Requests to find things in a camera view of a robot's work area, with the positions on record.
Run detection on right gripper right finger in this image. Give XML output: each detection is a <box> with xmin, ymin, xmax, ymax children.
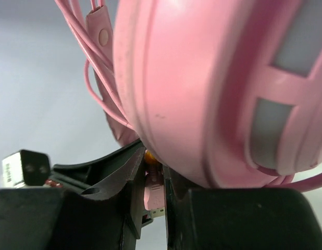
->
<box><xmin>163</xmin><ymin>167</ymin><xmax>322</xmax><ymax>250</ymax></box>

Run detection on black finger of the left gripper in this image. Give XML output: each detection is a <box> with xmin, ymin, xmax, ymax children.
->
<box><xmin>50</xmin><ymin>139</ymin><xmax>143</xmax><ymax>193</ymax></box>

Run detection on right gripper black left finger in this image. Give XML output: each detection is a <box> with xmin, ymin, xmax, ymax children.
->
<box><xmin>0</xmin><ymin>147</ymin><xmax>145</xmax><ymax>249</ymax></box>

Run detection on pink headphones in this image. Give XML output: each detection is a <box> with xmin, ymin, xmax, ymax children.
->
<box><xmin>85</xmin><ymin>0</ymin><xmax>322</xmax><ymax>189</ymax></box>

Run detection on pink headphone cable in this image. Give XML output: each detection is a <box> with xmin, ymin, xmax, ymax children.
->
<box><xmin>54</xmin><ymin>0</ymin><xmax>322</xmax><ymax>219</ymax></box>

